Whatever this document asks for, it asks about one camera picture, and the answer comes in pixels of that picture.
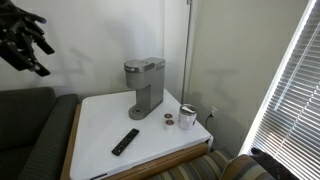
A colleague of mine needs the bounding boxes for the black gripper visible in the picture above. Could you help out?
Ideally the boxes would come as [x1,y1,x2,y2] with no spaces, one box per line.
[0,0,56,78]

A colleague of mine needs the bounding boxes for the grey pod coffee maker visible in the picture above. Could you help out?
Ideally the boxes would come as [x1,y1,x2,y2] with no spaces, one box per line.
[123,56,167,121]

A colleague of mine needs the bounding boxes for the dark grey sofa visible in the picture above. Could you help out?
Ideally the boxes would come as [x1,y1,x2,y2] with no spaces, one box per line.
[0,87,81,180]

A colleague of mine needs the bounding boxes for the white plastic board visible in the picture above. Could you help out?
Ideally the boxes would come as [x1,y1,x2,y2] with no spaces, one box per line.
[69,89,212,180]

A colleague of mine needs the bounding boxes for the black remote control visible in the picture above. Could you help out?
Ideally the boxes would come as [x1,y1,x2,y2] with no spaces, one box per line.
[111,128,141,157]

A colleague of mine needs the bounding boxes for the thin metal pole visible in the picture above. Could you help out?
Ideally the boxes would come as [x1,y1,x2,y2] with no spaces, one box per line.
[180,0,193,104]

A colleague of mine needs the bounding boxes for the white travel mug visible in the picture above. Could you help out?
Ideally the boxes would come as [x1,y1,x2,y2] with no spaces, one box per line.
[177,103,198,131]

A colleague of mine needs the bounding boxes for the wooden table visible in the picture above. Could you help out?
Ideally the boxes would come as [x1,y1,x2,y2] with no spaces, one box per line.
[60,103,214,180]

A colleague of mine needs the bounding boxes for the striped fabric sofa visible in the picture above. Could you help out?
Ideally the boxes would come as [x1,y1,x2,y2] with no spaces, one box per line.
[146,149,241,180]

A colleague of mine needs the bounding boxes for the striped sofa cushion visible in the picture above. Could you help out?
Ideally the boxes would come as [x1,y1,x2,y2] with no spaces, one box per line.
[219,153,271,180]

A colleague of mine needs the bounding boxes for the white window blinds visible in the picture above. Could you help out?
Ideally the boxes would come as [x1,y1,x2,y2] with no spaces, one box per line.
[246,0,320,180]

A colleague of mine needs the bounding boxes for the black power cable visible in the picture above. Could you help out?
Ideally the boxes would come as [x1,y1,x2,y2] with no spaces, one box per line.
[204,112,215,130]

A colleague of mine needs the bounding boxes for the white wall outlet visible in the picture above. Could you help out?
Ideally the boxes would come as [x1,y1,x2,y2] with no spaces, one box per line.
[210,106,219,119]

